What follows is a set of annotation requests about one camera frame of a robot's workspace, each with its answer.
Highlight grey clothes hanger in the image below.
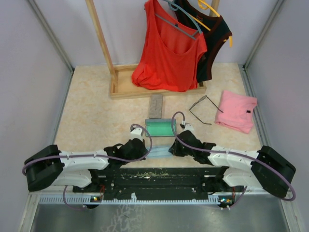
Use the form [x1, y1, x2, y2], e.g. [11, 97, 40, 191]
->
[155, 0, 203, 40]

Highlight folded pink t-shirt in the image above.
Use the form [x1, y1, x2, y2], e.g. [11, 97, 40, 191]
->
[215, 90, 257, 134]

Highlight wooden clothes rack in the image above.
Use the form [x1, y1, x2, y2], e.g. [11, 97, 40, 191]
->
[86, 0, 206, 99]

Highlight light blue cleaning cloth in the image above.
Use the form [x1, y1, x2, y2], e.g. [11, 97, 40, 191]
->
[146, 146, 172, 159]

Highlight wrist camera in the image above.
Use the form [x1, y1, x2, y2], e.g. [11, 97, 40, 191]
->
[130, 126, 144, 141]
[180, 123, 195, 133]

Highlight blue-grey glasses case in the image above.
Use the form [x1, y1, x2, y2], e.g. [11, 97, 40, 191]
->
[145, 118, 177, 137]

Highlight grey glasses case green lining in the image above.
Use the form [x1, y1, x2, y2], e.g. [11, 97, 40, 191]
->
[148, 94, 163, 119]

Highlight black maroon-trimmed tank top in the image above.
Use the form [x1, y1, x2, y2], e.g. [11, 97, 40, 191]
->
[175, 0, 232, 83]

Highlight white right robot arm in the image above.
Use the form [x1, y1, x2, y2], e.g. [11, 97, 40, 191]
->
[169, 130, 296, 201]

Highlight yellow clothes hanger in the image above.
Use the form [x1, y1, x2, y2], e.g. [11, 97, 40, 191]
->
[197, 0, 233, 48]

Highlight thin metal frame sunglasses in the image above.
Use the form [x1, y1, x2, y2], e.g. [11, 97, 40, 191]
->
[189, 95, 223, 125]

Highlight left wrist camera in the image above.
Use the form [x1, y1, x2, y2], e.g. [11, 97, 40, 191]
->
[130, 126, 144, 141]

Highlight red tank top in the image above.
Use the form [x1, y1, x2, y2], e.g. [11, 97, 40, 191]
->
[131, 0, 207, 92]

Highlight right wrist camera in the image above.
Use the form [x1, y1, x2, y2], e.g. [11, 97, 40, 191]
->
[180, 123, 195, 133]

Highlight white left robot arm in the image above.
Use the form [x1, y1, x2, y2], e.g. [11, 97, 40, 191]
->
[22, 138, 149, 192]

